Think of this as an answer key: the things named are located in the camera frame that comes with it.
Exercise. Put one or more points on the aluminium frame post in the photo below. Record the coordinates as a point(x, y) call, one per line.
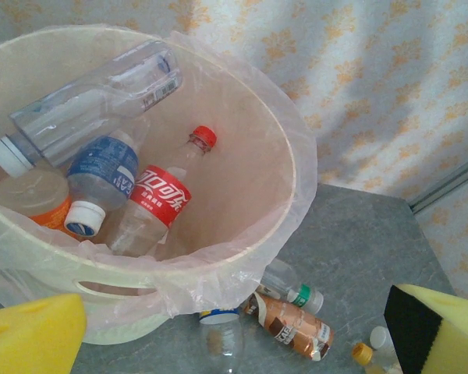
point(448, 182)

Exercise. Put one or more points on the slender clear blue-tinted bottle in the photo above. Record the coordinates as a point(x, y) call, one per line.
point(82, 113)

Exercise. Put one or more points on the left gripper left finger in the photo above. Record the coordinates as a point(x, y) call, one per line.
point(27, 339)

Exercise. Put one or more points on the clear bottle green neck band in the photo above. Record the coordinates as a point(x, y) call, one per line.
point(281, 278)

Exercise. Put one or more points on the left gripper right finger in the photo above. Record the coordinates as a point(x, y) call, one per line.
point(444, 335)

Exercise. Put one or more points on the cream plastic bin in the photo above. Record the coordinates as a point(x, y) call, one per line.
point(121, 331)

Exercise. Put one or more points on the blue label water bottle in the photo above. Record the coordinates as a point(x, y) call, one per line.
point(101, 167)

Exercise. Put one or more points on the pink plastic bin liner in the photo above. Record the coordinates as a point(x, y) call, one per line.
point(238, 175)

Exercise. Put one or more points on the clear bottle white cap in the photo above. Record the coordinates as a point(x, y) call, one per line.
point(380, 337)

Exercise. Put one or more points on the Pepsi bottle blue cap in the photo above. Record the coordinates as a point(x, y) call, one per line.
point(220, 339)

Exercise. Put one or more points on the orange label bottle orange cap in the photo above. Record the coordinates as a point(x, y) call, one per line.
point(31, 192)

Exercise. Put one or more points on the Coca-Cola bottle red label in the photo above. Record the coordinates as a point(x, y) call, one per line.
point(160, 195)

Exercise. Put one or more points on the yellow juice bottle orange label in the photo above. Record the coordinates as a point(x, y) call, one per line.
point(362, 352)

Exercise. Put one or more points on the brown coffee drink bottle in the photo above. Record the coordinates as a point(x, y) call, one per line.
point(292, 327)

